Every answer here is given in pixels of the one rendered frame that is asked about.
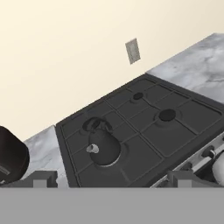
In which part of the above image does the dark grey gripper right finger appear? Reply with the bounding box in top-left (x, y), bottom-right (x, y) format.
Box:
top-left (166, 170), bottom-right (220, 189)

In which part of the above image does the grey wall socket plate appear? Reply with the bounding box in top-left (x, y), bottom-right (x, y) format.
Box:
top-left (124, 38), bottom-right (142, 66)

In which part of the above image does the black stove knob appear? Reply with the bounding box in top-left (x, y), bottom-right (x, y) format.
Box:
top-left (203, 146), bottom-right (217, 158)

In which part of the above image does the silver stove front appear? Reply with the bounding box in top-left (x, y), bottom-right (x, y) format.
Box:
top-left (150, 132), bottom-right (224, 189)

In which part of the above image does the dark grey kettle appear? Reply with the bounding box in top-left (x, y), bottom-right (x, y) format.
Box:
top-left (82, 116), bottom-right (122, 166)

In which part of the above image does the black gas hob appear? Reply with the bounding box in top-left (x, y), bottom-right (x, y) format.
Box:
top-left (55, 73), bottom-right (224, 188)

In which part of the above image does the white round object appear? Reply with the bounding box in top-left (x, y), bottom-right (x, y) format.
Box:
top-left (212, 151), bottom-right (224, 187)

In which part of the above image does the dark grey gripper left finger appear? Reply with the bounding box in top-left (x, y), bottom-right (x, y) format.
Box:
top-left (3, 171), bottom-right (59, 189)

